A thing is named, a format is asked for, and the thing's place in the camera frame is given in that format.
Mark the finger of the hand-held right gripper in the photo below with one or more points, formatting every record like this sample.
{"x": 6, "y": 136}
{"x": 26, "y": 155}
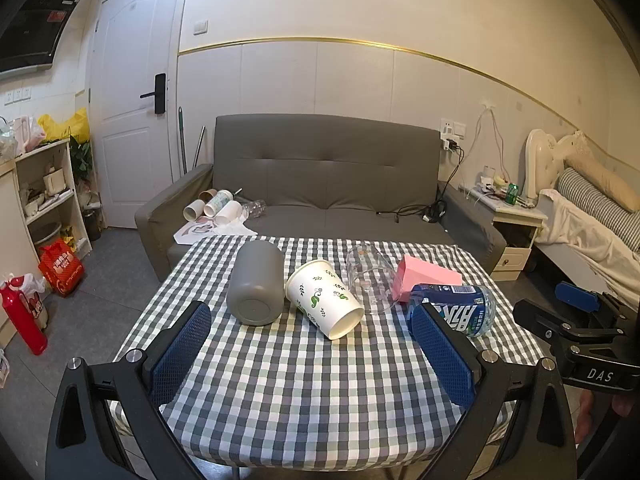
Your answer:
{"x": 577, "y": 297}
{"x": 545, "y": 320}

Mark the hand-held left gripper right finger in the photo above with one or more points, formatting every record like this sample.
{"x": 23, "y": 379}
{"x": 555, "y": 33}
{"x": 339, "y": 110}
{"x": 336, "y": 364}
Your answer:
{"x": 442, "y": 360}

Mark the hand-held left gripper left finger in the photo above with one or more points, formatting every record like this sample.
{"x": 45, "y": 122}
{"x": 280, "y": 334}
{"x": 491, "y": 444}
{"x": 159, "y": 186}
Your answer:
{"x": 182, "y": 350}

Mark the leaf print paper cup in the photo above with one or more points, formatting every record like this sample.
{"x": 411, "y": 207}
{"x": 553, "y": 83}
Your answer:
{"x": 320, "y": 295}

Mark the grey cup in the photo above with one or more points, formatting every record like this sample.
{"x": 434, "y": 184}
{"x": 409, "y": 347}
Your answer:
{"x": 255, "y": 280}

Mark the clear glass cup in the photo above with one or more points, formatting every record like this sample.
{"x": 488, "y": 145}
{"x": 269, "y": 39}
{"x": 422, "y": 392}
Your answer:
{"x": 370, "y": 270}

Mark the plain white paper cup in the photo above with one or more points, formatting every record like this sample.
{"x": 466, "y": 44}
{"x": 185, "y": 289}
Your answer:
{"x": 194, "y": 209}
{"x": 231, "y": 212}

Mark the floral print paper cup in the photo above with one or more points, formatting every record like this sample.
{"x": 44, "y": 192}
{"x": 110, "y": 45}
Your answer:
{"x": 219, "y": 203}

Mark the brown paper cup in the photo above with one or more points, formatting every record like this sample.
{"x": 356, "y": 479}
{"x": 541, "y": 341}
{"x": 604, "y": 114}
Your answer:
{"x": 207, "y": 195}

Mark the person's right hand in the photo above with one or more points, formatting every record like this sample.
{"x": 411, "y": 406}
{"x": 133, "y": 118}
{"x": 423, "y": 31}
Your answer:
{"x": 582, "y": 415}

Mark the blue label plastic bottle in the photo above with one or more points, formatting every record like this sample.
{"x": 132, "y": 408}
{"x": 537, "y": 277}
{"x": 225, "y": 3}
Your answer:
{"x": 467, "y": 310}

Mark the bed with pillows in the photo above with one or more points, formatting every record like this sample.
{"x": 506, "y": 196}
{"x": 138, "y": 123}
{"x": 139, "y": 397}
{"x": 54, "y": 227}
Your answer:
{"x": 585, "y": 240}

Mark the pink box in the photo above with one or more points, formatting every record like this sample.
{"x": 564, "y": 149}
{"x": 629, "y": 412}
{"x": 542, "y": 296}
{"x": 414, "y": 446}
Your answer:
{"x": 425, "y": 272}

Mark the striped pillow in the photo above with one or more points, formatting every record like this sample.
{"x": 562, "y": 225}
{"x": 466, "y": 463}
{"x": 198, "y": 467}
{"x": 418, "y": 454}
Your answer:
{"x": 595, "y": 205}

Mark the white nightstand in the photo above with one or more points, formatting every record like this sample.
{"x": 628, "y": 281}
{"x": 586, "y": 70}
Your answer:
{"x": 517, "y": 220}

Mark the checkered tablecloth table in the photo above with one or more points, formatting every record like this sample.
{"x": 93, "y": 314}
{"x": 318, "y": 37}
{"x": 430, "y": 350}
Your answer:
{"x": 280, "y": 375}

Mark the beige pillow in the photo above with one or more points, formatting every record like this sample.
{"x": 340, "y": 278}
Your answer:
{"x": 600, "y": 180}

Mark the green drink can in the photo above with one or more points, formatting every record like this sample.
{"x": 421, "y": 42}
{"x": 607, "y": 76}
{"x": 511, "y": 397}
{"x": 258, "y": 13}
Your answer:
{"x": 512, "y": 194}

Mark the printed white paper sheet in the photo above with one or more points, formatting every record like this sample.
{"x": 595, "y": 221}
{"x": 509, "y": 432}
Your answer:
{"x": 220, "y": 230}

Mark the cream bed headboard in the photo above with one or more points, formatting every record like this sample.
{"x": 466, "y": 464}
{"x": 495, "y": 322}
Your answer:
{"x": 542, "y": 160}

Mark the red gift bag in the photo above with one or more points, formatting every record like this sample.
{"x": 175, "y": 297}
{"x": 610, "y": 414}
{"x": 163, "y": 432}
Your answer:
{"x": 60, "y": 267}

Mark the dark trash bin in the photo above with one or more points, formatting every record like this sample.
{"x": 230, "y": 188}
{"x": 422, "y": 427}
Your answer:
{"x": 92, "y": 225}

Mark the white printed plastic bag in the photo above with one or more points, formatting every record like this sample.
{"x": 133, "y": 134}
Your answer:
{"x": 35, "y": 295}

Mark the clear empty plastic bottle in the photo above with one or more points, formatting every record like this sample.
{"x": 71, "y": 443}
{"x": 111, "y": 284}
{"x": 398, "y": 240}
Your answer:
{"x": 254, "y": 208}

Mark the red fire extinguisher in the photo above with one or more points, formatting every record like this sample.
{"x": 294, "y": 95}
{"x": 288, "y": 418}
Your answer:
{"x": 22, "y": 320}

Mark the white open shelf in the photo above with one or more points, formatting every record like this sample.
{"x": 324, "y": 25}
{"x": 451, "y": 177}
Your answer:
{"x": 70, "y": 195}

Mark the white door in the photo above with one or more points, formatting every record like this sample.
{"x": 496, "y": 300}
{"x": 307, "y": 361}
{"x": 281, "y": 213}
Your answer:
{"x": 125, "y": 160}

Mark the grey metal pole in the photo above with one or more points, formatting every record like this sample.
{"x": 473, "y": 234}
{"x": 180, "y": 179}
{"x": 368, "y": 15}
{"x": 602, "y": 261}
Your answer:
{"x": 199, "y": 145}

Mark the grey sofa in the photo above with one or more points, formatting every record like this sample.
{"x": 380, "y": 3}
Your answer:
{"x": 325, "y": 170}

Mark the yellow plastic bag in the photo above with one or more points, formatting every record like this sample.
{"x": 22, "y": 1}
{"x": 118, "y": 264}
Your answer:
{"x": 60, "y": 125}

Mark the pink plastic bag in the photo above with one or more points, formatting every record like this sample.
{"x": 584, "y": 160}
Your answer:
{"x": 25, "y": 132}

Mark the black range hood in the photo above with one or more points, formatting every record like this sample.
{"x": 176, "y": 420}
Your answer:
{"x": 35, "y": 30}

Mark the white wall outlet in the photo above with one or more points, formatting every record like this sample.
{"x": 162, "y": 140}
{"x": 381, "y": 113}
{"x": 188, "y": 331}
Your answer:
{"x": 452, "y": 129}

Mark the white light switch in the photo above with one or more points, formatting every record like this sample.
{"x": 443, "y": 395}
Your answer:
{"x": 200, "y": 27}

